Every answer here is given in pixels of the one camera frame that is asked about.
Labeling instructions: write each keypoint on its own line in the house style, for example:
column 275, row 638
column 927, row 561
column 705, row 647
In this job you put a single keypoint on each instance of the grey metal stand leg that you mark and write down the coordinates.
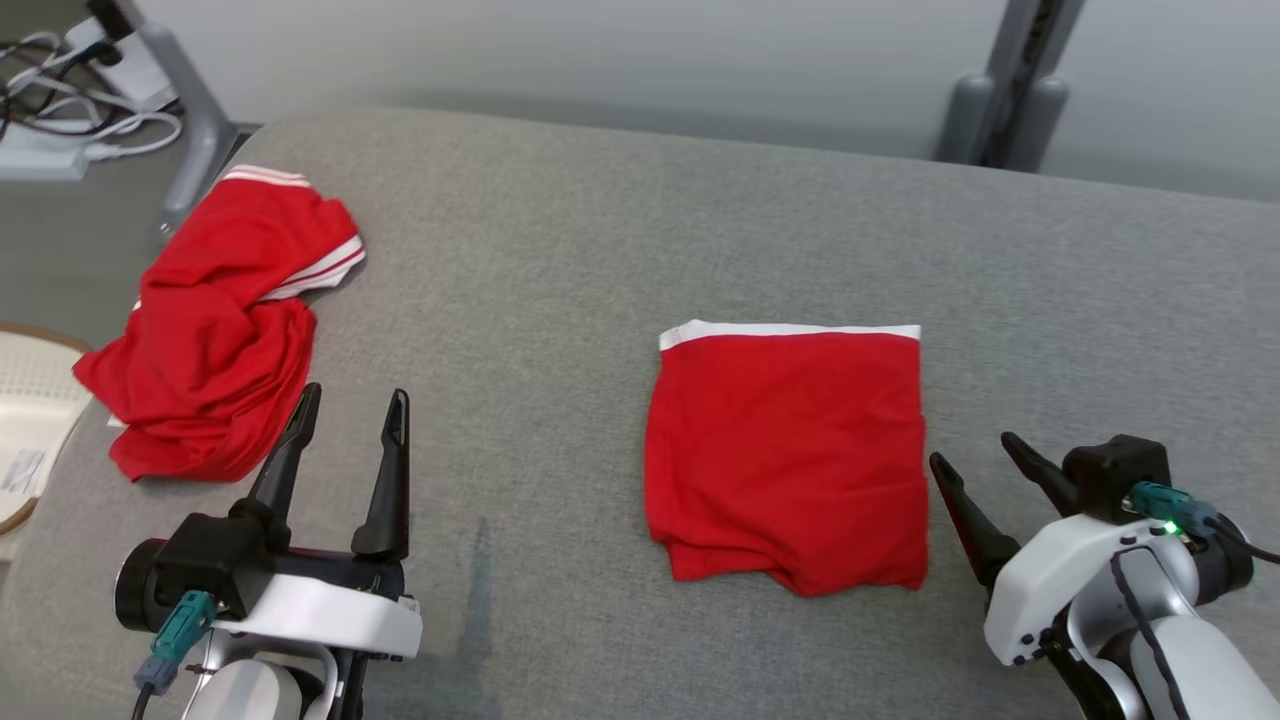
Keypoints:
column 195, row 110

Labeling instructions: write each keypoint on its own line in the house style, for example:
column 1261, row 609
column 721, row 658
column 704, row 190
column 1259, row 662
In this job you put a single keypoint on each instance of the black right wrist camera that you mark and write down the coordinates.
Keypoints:
column 1115, row 475

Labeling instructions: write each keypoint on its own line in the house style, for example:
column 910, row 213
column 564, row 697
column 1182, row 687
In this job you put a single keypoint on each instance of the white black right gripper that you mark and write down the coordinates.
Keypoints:
column 1070, row 580

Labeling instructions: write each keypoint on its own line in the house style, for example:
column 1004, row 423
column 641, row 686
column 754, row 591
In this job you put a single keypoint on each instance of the white woven laundry basket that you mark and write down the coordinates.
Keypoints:
column 35, row 420

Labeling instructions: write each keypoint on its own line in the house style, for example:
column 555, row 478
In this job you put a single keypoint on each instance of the red white striped jersey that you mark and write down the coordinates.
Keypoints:
column 210, row 340

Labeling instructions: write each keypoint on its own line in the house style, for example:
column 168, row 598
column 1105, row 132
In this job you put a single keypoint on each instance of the grey metal partition post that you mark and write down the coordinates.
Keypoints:
column 1030, row 60

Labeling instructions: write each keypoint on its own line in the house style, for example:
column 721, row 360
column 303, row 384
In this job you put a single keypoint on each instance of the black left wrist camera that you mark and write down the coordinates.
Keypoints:
column 200, row 570

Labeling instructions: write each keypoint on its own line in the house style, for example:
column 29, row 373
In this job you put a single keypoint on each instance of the black plug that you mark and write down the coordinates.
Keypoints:
column 110, row 18

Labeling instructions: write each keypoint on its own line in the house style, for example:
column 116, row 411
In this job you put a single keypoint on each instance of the red shorts white waistband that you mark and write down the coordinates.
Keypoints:
column 790, row 460

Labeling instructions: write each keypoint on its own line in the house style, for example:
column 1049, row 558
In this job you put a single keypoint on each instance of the white power strip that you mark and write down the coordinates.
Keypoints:
column 135, row 70

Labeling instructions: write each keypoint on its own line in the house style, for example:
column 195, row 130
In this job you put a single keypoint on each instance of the white adapter block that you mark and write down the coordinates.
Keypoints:
column 40, row 160

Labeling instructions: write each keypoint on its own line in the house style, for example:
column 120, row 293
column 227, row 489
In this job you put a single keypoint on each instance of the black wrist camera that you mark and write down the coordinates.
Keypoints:
column 1115, row 475
column 200, row 570

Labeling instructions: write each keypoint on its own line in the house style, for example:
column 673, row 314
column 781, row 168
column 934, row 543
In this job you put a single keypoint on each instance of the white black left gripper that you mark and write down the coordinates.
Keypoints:
column 320, row 615

